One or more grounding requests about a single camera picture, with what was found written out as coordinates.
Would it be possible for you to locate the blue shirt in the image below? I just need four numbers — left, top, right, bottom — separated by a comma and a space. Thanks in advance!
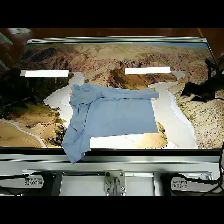
62, 82, 160, 164

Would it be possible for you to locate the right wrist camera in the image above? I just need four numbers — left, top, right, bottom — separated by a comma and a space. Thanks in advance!
204, 58, 218, 82

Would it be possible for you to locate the black cable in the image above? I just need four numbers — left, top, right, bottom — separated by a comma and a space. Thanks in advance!
215, 142, 224, 194

